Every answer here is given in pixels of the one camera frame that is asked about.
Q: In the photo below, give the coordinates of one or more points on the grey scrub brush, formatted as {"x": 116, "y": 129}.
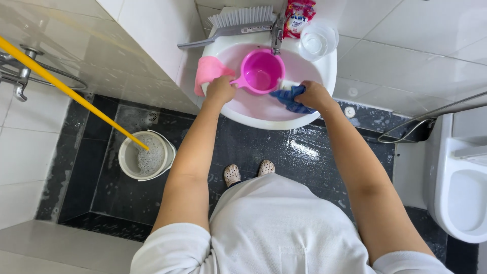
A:
{"x": 236, "y": 23}

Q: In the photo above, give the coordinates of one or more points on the floor drain grate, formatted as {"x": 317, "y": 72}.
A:
{"x": 153, "y": 117}

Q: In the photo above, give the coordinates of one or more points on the red detergent packet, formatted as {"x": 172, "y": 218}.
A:
{"x": 298, "y": 17}

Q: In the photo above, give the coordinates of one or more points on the beige clog shoe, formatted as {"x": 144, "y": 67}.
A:
{"x": 232, "y": 174}
{"x": 266, "y": 167}

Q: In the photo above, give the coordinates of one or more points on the white toilet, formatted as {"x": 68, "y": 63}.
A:
{"x": 456, "y": 182}

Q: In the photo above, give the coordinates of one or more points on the white wash basin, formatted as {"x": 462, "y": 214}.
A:
{"x": 266, "y": 110}

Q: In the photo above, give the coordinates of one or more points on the pink cleaning cloth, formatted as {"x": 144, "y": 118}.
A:
{"x": 208, "y": 72}

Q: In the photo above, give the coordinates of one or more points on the person's right fingers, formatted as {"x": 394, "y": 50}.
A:
{"x": 303, "y": 91}

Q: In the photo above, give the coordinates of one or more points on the person's left fingers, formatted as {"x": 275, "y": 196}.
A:
{"x": 226, "y": 79}

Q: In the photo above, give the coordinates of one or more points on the person's left hand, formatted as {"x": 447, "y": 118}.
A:
{"x": 220, "y": 90}

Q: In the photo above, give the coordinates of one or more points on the white bucket with soapy water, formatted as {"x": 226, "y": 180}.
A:
{"x": 146, "y": 155}

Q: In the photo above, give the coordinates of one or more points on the person's right hand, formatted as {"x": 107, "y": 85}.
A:
{"x": 314, "y": 95}

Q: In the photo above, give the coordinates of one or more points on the pink plastic water dipper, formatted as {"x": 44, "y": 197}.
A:
{"x": 261, "y": 72}

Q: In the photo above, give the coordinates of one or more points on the person's white shirt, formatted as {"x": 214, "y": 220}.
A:
{"x": 281, "y": 232}

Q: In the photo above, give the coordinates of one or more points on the chrome shower mixer tap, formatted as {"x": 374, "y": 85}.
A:
{"x": 19, "y": 74}

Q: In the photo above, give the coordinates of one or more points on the clear plastic container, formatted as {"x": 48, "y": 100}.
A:
{"x": 316, "y": 41}

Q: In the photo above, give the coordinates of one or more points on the blue cleaning cloth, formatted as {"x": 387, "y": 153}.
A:
{"x": 290, "y": 99}

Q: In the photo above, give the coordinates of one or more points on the chrome basin faucet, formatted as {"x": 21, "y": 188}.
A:
{"x": 277, "y": 33}

